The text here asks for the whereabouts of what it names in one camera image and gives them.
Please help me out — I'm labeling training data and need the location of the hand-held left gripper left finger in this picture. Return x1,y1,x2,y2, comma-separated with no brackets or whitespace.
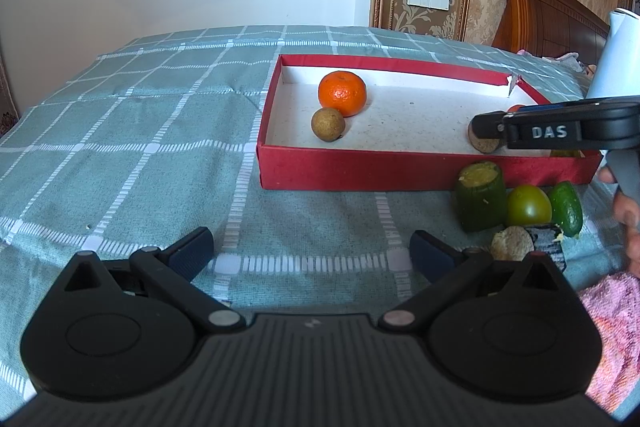
47,227,247,335

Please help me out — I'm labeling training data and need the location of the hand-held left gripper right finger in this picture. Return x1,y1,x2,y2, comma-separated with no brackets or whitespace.
376,230,581,333

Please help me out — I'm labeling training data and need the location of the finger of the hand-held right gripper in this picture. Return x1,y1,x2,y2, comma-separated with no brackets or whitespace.
472,109,507,140

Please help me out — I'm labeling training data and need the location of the brown longan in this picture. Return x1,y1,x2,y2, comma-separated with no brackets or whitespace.
311,108,347,142
467,123,506,155

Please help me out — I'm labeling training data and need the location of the cut cucumber chunk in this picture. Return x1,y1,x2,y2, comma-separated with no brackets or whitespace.
454,161,508,233

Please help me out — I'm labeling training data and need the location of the green cucumber end piece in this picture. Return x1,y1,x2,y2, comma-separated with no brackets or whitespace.
547,181,584,238

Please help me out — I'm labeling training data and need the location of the red cardboard box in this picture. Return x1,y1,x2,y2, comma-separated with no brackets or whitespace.
256,54,603,192

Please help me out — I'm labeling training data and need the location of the olive green tomato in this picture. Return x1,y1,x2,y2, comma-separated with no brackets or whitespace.
506,185,553,228

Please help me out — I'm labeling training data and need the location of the large tangerine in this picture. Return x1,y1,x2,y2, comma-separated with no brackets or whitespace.
318,71,367,118

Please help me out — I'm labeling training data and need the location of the person's right hand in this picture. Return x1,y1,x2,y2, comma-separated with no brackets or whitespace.
597,166,640,270

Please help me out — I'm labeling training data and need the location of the white electric kettle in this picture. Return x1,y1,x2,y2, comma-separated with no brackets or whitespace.
585,7,640,100

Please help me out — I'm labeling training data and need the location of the pink bedding cloth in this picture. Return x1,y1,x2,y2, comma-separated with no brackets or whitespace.
517,49,598,78

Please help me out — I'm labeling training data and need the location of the green checked bedsheet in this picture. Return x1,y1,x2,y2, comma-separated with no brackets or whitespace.
0,25,640,408

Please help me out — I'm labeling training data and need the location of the wooden headboard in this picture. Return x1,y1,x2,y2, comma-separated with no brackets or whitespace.
491,0,611,58

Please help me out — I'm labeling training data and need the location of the pink towel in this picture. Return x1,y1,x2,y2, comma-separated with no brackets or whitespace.
575,271,640,413

